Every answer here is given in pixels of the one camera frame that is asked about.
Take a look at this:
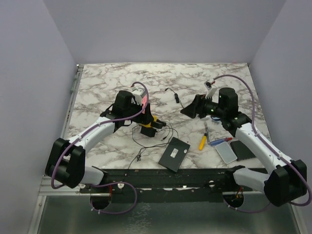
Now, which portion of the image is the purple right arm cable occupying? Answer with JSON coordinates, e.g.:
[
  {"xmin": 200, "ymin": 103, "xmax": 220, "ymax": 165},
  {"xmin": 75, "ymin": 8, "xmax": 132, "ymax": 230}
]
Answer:
[{"xmin": 212, "ymin": 74, "xmax": 312, "ymax": 214}]

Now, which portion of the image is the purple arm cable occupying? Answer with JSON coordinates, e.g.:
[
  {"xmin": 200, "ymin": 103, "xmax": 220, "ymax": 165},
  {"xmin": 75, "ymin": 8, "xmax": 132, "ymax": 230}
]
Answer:
[
  {"xmin": 212, "ymin": 74, "xmax": 312, "ymax": 214},
  {"xmin": 50, "ymin": 82, "xmax": 149, "ymax": 190}
]

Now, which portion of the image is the aluminium frame rail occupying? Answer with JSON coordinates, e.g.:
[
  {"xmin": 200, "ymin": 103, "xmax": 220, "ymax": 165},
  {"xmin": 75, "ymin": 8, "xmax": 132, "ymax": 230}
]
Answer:
[{"xmin": 39, "ymin": 176, "xmax": 80, "ymax": 196}]

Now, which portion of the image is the black flat plate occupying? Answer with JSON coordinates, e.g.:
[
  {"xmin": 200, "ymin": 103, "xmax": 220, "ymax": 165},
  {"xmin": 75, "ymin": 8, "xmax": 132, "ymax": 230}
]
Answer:
[{"xmin": 230, "ymin": 140, "xmax": 256, "ymax": 161}]

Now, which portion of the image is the large black power brick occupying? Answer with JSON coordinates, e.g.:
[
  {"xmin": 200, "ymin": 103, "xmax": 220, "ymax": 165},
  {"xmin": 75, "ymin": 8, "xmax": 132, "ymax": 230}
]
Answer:
[{"xmin": 151, "ymin": 119, "xmax": 166, "ymax": 129}]

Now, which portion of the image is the yellow handled utility knife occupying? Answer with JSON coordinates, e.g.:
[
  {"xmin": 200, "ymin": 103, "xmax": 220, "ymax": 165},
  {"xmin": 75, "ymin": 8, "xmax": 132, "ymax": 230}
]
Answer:
[{"xmin": 198, "ymin": 122, "xmax": 209, "ymax": 151}]

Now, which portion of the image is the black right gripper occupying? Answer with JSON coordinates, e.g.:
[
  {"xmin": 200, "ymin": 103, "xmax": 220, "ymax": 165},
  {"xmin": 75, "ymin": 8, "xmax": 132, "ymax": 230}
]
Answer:
[{"xmin": 181, "ymin": 93, "xmax": 226, "ymax": 118}]

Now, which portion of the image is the blue red screwdriver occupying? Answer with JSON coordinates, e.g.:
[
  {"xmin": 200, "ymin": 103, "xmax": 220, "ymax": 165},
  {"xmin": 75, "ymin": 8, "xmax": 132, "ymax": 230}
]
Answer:
[{"xmin": 209, "ymin": 137, "xmax": 233, "ymax": 146}]

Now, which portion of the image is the thin black cable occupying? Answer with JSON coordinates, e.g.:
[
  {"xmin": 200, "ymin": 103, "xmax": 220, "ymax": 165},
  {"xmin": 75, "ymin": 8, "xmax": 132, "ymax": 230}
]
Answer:
[{"xmin": 126, "ymin": 121, "xmax": 179, "ymax": 171}]

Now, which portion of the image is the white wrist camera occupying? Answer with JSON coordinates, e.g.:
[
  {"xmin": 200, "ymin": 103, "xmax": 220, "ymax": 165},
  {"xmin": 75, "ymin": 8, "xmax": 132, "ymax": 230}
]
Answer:
[
  {"xmin": 131, "ymin": 87, "xmax": 146, "ymax": 106},
  {"xmin": 204, "ymin": 79, "xmax": 217, "ymax": 99}
]

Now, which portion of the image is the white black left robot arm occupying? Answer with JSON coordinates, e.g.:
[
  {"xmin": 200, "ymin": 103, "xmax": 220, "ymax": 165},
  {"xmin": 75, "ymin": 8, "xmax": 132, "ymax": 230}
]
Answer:
[{"xmin": 45, "ymin": 88, "xmax": 154, "ymax": 193}]

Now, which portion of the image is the black adapter with cord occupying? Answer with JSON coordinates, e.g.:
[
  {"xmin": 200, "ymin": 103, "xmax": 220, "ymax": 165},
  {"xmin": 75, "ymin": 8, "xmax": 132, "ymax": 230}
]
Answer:
[{"xmin": 165, "ymin": 87, "xmax": 184, "ymax": 109}]

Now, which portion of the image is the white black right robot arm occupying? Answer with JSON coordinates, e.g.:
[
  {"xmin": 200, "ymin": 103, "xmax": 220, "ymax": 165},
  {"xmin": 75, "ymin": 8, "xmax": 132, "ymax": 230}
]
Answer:
[{"xmin": 180, "ymin": 88, "xmax": 312, "ymax": 207}]

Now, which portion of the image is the black rectangular box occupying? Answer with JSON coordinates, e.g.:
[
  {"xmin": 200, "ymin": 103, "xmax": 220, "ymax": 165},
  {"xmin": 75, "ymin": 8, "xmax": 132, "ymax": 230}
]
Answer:
[{"xmin": 158, "ymin": 137, "xmax": 190, "ymax": 173}]

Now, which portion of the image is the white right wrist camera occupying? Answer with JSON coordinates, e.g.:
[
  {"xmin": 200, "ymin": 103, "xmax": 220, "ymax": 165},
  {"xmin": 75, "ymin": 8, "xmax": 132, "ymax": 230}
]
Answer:
[{"xmin": 204, "ymin": 79, "xmax": 217, "ymax": 99}]

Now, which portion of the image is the white grey phone case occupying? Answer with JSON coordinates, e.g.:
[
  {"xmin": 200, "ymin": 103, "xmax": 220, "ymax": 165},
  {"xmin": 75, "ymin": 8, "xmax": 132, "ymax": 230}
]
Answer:
[{"xmin": 215, "ymin": 142, "xmax": 237, "ymax": 164}]

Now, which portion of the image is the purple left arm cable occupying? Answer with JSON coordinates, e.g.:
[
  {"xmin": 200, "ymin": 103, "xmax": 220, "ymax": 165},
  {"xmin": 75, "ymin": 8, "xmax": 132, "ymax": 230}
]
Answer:
[{"xmin": 50, "ymin": 82, "xmax": 149, "ymax": 190}]

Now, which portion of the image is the pink power strip socket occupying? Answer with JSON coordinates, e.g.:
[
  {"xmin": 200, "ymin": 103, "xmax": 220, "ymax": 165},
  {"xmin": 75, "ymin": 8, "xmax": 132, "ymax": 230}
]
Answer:
[{"xmin": 141, "ymin": 95, "xmax": 148, "ymax": 108}]

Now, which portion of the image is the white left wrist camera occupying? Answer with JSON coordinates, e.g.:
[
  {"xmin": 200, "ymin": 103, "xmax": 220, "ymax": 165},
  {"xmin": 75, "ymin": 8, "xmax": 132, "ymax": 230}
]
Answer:
[{"xmin": 131, "ymin": 87, "xmax": 146, "ymax": 106}]

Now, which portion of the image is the yellow plug adapter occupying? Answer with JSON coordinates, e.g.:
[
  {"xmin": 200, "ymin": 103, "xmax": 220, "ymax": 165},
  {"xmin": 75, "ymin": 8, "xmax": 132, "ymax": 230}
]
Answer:
[{"xmin": 139, "ymin": 116, "xmax": 157, "ymax": 128}]

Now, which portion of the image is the light blue cylinder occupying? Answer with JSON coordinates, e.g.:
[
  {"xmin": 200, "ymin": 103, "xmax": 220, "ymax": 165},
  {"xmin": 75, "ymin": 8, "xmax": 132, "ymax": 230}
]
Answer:
[{"xmin": 211, "ymin": 116, "xmax": 220, "ymax": 121}]

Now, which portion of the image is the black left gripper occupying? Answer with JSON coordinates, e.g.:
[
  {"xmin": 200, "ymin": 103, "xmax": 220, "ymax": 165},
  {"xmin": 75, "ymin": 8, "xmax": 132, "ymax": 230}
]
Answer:
[{"xmin": 123, "ymin": 98, "xmax": 153, "ymax": 125}]

